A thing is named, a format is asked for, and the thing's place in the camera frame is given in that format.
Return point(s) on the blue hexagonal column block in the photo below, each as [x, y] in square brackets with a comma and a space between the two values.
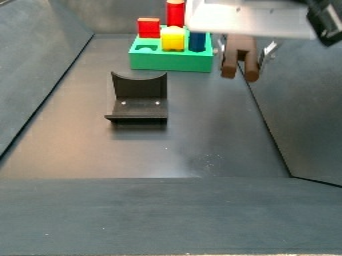
[197, 42]

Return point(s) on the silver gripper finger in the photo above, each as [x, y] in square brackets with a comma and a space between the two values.
[268, 53]
[221, 47]

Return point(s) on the brown square-circle forked object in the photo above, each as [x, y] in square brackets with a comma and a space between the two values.
[241, 49]

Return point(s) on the green block base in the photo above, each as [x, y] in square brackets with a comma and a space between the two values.
[147, 56]

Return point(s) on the black fixture stand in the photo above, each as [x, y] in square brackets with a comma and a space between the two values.
[141, 98]

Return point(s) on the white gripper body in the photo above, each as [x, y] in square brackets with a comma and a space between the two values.
[262, 18]

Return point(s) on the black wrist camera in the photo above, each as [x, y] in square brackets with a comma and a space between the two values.
[325, 18]

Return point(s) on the red cube block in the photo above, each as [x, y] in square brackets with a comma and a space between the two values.
[149, 27]

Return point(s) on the red cylinder block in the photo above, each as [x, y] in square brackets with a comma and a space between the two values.
[175, 13]

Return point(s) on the yellow rounded block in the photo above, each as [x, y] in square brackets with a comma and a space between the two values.
[173, 38]

